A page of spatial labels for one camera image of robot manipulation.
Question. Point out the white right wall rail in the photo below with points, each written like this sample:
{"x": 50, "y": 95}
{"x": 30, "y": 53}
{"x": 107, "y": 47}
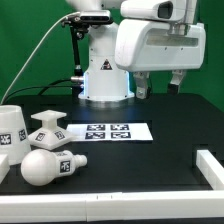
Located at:
{"x": 211, "y": 169}

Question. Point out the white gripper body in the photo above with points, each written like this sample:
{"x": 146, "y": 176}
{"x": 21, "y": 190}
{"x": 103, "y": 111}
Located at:
{"x": 149, "y": 46}

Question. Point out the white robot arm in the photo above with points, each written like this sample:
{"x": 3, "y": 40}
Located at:
{"x": 104, "y": 81}

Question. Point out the white lamp base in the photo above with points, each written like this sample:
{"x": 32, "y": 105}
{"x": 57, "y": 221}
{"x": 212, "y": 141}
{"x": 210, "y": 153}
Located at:
{"x": 50, "y": 135}

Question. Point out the white left wall block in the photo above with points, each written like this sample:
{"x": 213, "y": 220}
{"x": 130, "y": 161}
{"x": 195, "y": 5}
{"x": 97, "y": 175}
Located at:
{"x": 4, "y": 166}

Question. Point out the white front wall rail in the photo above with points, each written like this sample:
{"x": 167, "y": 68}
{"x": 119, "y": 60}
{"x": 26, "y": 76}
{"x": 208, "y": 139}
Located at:
{"x": 111, "y": 206}

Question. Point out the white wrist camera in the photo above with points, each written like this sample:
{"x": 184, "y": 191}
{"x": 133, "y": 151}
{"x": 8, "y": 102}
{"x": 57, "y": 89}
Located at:
{"x": 180, "y": 11}

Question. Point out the white lamp shade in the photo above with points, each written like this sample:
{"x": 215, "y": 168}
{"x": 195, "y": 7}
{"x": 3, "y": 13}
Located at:
{"x": 13, "y": 134}

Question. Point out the grey camera on stand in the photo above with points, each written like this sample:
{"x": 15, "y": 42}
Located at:
{"x": 95, "y": 16}

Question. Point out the white wall rail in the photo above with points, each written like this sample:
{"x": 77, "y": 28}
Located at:
{"x": 111, "y": 206}
{"x": 211, "y": 169}

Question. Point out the white lamp bulb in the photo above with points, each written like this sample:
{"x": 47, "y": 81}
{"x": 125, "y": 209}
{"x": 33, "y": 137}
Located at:
{"x": 40, "y": 167}

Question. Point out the white marker sheet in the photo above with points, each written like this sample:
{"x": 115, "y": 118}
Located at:
{"x": 110, "y": 132}

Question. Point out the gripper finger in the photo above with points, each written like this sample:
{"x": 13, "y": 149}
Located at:
{"x": 176, "y": 81}
{"x": 141, "y": 81}

